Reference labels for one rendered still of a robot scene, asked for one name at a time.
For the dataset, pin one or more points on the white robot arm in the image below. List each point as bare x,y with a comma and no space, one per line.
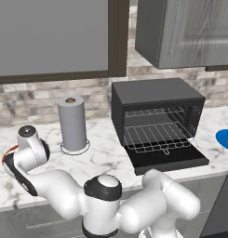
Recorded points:
65,192

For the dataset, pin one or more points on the black toaster oven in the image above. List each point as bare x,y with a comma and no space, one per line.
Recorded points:
155,91

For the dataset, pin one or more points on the black toaster oven door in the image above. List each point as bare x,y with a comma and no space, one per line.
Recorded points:
168,159

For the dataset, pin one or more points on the grey paper towel roll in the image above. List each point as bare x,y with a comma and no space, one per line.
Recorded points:
72,124

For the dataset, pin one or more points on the dark framed window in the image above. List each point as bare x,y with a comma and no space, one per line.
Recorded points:
50,34

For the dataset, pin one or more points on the blue plate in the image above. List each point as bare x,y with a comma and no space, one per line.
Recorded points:
221,138

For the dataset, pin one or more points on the grey base cupboards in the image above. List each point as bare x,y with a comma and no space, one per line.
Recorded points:
13,223

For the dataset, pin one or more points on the grey wall cupboard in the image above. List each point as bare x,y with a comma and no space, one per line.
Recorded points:
193,31

